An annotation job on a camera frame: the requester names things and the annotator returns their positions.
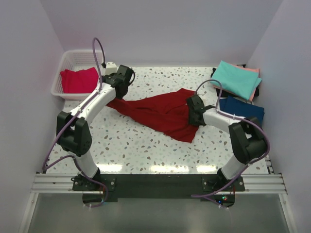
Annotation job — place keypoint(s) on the teal folded t-shirt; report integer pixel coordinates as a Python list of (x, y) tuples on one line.
[(239, 81)]

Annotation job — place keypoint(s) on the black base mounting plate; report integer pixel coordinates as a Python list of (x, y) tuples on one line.
[(111, 187)]

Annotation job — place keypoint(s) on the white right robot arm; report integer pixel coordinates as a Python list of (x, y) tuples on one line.
[(247, 139)]

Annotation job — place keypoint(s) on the magenta t-shirt in basket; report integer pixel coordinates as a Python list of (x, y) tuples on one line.
[(79, 82)]

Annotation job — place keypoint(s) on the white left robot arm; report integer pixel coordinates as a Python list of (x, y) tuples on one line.
[(73, 128)]

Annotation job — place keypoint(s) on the dark red t-shirt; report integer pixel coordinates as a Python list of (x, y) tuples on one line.
[(166, 113)]

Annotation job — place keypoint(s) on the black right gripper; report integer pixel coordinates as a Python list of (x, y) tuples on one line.
[(191, 121)]

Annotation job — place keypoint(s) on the pink folded t-shirt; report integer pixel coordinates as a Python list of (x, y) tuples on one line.
[(255, 92)]

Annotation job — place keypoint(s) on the navy blue folded t-shirt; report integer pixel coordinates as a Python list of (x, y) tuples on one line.
[(234, 106)]

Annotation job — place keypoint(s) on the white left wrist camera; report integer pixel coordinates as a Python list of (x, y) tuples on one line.
[(110, 68)]

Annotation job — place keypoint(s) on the white plastic laundry basket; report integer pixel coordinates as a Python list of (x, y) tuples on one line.
[(74, 60)]

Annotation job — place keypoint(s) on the aluminium frame rail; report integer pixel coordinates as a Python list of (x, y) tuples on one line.
[(245, 184)]

